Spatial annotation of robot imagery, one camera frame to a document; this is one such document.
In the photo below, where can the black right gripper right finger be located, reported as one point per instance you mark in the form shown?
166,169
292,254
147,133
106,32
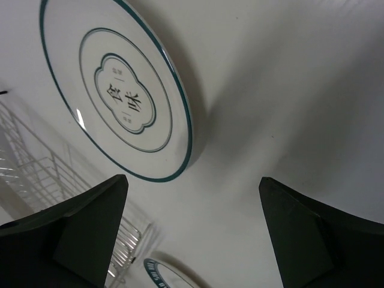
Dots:
316,245

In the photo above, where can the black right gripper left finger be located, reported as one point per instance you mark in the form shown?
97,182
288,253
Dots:
67,245

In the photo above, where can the white plate with green rings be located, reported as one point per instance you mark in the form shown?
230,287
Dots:
119,83

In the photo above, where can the plate with dark green rim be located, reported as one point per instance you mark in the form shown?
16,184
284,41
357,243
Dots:
163,274

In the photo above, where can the metal wire dish rack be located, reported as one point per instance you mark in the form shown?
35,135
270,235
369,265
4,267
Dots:
34,178

